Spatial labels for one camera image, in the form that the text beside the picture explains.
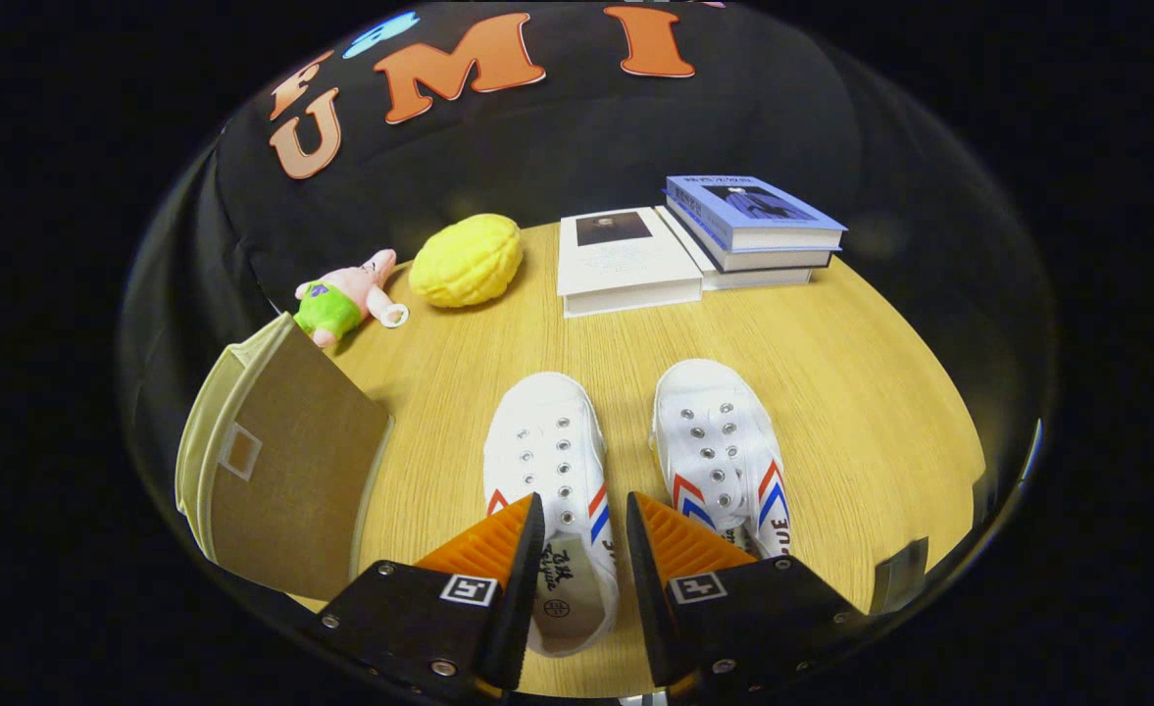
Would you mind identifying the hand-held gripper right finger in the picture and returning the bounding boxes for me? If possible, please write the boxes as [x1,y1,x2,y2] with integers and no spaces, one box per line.
[626,492,867,692]

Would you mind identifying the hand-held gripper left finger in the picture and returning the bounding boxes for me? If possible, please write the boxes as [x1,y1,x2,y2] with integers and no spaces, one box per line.
[307,493,546,702]

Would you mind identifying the white shoe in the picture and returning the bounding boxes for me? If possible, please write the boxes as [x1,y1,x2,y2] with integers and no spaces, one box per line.
[650,359,793,560]
[483,372,622,658]

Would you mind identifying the brown fabric storage box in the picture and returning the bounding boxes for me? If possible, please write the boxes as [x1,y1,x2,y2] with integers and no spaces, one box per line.
[175,312,396,601]

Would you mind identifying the white portrait cover book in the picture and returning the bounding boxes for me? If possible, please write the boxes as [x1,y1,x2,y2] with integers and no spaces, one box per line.
[557,206,705,319]

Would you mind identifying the yellow plush bread toy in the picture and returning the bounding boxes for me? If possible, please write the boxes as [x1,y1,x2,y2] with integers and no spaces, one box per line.
[409,214,525,309]

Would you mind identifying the pink plush toy green shorts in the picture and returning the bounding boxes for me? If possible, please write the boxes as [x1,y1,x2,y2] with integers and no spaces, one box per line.
[294,249,409,350]

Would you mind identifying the blue cover book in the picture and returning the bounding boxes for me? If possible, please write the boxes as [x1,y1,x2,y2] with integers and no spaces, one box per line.
[665,175,848,273]

